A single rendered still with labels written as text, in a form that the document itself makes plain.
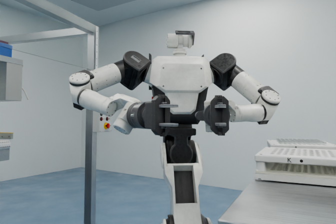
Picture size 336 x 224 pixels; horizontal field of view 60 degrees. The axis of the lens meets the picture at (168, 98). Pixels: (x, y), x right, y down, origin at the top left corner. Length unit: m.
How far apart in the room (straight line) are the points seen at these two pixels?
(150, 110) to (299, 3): 3.68
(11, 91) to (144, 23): 3.98
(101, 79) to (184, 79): 0.35
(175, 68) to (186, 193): 0.52
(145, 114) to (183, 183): 0.45
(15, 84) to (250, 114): 1.24
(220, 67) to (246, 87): 0.15
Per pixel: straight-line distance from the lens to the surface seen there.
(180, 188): 1.25
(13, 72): 1.77
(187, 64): 1.26
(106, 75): 1.24
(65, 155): 6.19
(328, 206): 0.71
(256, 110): 1.18
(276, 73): 4.23
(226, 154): 4.45
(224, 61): 1.36
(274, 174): 0.89
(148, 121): 0.89
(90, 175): 2.26
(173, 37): 1.34
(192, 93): 1.26
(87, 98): 1.11
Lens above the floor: 1.05
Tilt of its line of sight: 4 degrees up
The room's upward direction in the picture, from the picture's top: straight up
